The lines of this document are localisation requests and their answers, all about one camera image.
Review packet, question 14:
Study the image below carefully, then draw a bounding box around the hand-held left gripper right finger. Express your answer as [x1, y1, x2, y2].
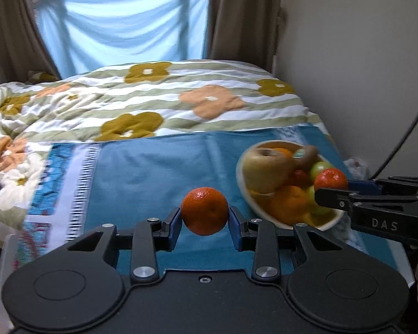
[229, 206, 344, 282]

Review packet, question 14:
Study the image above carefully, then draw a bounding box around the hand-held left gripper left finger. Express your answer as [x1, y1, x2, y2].
[67, 207, 182, 284]

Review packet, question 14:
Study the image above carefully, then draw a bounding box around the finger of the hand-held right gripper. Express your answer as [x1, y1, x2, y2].
[315, 187, 356, 213]
[348, 177, 418, 195]

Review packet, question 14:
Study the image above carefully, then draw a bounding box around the small tangerine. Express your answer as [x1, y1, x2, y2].
[313, 168, 349, 193]
[180, 187, 229, 236]
[291, 169, 311, 189]

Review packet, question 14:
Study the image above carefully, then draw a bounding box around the green apple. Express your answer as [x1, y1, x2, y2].
[309, 161, 336, 182]

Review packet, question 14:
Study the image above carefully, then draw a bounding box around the cream ceramic bowl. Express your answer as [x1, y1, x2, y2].
[236, 140, 345, 231]

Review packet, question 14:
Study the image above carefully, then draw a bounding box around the large orange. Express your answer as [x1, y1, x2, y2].
[269, 184, 311, 224]

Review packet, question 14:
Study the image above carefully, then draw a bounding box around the kiwi with green sticker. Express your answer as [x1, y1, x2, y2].
[292, 145, 320, 174]

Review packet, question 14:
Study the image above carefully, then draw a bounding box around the brown apple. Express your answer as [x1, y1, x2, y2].
[243, 148, 295, 195]

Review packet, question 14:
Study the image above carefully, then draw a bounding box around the green grape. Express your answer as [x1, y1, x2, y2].
[306, 185, 332, 216]

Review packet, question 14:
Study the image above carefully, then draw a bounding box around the yellow banana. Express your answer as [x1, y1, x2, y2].
[249, 188, 323, 227]

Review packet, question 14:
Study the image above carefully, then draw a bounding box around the blue patterned cloth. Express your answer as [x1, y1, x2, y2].
[12, 122, 416, 288]

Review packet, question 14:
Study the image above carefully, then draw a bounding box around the floral striped blanket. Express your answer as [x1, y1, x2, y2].
[0, 59, 310, 228]

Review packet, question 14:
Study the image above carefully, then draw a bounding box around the mustard floral pillow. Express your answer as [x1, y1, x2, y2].
[27, 70, 60, 84]

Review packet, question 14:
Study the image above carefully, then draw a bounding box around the brown curtain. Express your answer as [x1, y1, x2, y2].
[0, 0, 61, 84]
[204, 0, 286, 73]

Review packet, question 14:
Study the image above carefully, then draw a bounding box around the light blue window sheet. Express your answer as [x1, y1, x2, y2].
[37, 0, 210, 77]

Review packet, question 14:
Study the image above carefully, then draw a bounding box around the black cable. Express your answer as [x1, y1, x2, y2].
[372, 95, 418, 179]

